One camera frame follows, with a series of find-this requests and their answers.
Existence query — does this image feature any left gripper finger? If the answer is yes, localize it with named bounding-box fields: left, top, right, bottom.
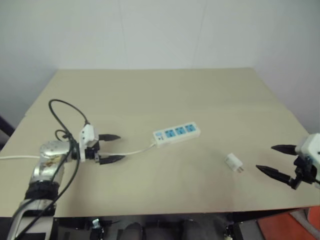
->
left=98, top=155, right=126, bottom=166
left=98, top=133, right=122, bottom=142

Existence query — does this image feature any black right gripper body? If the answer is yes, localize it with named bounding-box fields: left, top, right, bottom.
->
left=293, top=154, right=320, bottom=185

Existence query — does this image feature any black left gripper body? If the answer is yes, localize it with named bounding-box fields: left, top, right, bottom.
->
left=84, top=140, right=103, bottom=166

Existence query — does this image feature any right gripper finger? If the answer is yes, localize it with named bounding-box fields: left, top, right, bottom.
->
left=270, top=143, right=298, bottom=158
left=255, top=164, right=303, bottom=192

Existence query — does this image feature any white plug adapter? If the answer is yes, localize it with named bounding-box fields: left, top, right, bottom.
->
left=224, top=152, right=245, bottom=174

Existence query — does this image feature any white power strip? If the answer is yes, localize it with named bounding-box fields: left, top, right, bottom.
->
left=152, top=121, right=202, bottom=149

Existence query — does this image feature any orange object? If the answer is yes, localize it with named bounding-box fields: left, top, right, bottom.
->
left=256, top=206, right=320, bottom=240

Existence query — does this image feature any dark rounded shape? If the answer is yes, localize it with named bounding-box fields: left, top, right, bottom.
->
left=116, top=220, right=144, bottom=240

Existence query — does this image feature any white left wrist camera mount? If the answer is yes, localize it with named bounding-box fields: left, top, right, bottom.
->
left=78, top=123, right=101, bottom=164

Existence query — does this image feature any white power cord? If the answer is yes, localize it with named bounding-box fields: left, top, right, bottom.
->
left=0, top=140, right=157, bottom=161

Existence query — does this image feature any black frame under table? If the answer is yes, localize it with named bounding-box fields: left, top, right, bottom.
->
left=52, top=211, right=244, bottom=240

